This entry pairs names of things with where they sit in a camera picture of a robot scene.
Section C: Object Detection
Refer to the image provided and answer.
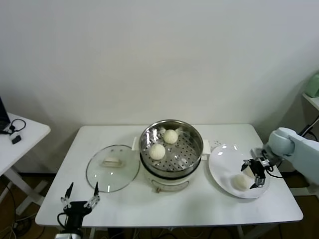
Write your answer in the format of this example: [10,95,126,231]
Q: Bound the glass pot lid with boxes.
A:
[85,144,140,194]

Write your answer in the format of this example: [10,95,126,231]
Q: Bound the white shelf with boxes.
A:
[301,92,319,112]

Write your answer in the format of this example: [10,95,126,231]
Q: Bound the black headphones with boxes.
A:
[8,119,26,132]

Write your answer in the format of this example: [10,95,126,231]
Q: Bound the stainless steel steamer basket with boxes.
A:
[131,119,210,180]

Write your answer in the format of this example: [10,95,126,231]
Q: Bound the pale green appliance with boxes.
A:
[305,71,319,98]

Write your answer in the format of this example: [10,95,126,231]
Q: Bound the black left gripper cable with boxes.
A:
[57,212,68,229]

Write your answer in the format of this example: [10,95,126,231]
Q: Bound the white side table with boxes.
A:
[0,112,51,217]

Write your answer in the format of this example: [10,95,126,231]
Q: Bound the white electric cooker base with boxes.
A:
[140,155,201,194]

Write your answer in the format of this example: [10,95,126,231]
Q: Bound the grey cable with black adapter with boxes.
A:
[298,121,315,139]

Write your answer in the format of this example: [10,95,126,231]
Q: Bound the white steamed baozi bun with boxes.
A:
[163,129,179,144]
[149,143,166,160]
[243,165,257,179]
[232,174,251,191]

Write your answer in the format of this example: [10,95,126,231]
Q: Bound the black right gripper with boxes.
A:
[240,159,267,190]

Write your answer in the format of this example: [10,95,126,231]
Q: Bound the white round plate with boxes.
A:
[208,144,271,199]

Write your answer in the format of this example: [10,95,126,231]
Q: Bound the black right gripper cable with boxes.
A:
[265,161,284,178]

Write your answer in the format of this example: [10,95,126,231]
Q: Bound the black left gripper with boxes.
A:
[60,181,101,229]

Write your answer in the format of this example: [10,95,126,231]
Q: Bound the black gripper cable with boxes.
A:
[265,161,284,178]
[57,212,68,229]

